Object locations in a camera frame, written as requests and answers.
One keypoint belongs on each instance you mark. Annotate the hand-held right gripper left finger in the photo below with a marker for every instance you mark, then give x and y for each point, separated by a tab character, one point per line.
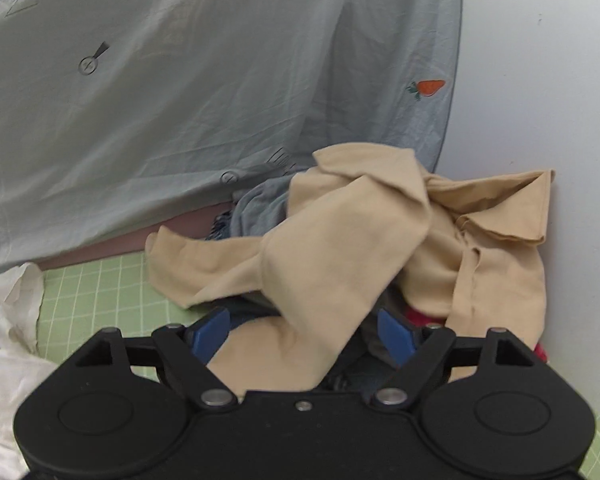
213	331

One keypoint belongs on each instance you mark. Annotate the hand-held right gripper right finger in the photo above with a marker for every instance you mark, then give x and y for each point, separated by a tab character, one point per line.
394	336

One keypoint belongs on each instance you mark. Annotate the beige garment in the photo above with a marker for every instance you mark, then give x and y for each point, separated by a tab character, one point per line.
345	240

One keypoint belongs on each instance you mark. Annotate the white t-shirt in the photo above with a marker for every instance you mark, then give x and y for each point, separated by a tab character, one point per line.
5	370

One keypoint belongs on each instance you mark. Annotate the red garment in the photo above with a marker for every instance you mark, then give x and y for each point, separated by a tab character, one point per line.
427	318

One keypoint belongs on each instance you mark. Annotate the dark blue garment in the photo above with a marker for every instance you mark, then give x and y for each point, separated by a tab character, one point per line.
367	376

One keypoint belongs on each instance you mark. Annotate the pink mattress pad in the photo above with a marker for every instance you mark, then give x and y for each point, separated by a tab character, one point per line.
130	237

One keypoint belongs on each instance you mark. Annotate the grey garment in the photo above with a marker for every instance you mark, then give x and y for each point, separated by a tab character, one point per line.
262	210

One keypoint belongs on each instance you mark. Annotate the grey carrot-print quilt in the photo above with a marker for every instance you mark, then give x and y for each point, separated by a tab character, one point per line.
180	70

